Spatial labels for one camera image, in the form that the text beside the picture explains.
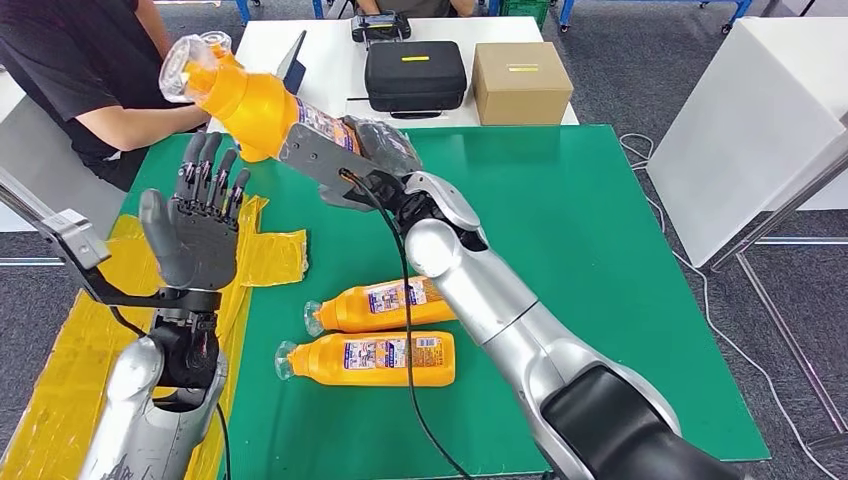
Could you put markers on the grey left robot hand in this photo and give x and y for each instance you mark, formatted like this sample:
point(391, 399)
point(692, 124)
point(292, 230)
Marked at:
point(199, 238)

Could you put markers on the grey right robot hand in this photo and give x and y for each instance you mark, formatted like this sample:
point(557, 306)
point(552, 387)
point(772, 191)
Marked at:
point(391, 149)

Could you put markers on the orange bottle clear cap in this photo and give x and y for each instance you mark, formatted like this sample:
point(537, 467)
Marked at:
point(344, 314)
point(258, 112)
point(318, 368)

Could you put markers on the person's left forearm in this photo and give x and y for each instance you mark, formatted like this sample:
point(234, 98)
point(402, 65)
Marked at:
point(152, 23)

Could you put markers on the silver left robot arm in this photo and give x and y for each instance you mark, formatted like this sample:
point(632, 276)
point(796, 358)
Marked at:
point(146, 424)

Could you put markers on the person's right forearm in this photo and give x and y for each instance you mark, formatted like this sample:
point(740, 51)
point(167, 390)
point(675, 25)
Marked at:
point(146, 129)

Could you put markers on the black carrying case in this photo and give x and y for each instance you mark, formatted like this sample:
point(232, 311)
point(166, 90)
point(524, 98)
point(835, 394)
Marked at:
point(414, 79)

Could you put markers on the black handheld controller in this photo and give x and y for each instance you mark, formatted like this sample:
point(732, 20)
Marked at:
point(379, 28)

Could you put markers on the white table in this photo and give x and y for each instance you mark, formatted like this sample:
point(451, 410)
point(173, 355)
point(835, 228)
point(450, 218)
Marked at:
point(331, 40)

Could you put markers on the tablet in blue case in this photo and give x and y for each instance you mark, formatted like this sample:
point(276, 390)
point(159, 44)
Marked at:
point(295, 66)

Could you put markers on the brown cardboard box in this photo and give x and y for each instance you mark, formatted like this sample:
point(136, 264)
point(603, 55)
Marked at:
point(520, 89)

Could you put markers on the person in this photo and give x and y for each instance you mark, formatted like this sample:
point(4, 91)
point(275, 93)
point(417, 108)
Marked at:
point(411, 6)
point(60, 66)

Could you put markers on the grey metal bar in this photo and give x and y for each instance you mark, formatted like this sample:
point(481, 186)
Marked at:
point(26, 195)

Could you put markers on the green table mat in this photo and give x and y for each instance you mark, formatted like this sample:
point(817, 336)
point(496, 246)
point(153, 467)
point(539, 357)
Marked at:
point(563, 199)

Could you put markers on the white panel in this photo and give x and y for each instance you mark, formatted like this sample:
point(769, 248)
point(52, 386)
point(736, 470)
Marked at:
point(40, 152)
point(742, 136)

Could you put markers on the green plastic crate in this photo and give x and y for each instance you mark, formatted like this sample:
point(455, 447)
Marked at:
point(523, 8)

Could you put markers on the yellow tape patch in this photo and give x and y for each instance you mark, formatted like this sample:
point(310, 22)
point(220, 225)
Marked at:
point(66, 384)

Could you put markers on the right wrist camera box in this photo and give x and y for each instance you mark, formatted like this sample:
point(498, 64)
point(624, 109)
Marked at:
point(318, 156)

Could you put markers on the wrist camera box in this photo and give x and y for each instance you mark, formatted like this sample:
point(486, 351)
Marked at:
point(76, 238)
point(318, 156)

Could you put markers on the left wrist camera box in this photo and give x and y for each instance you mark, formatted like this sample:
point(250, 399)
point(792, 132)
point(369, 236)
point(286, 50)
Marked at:
point(76, 238)

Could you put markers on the grey metal frame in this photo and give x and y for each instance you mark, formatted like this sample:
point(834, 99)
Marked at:
point(782, 212)

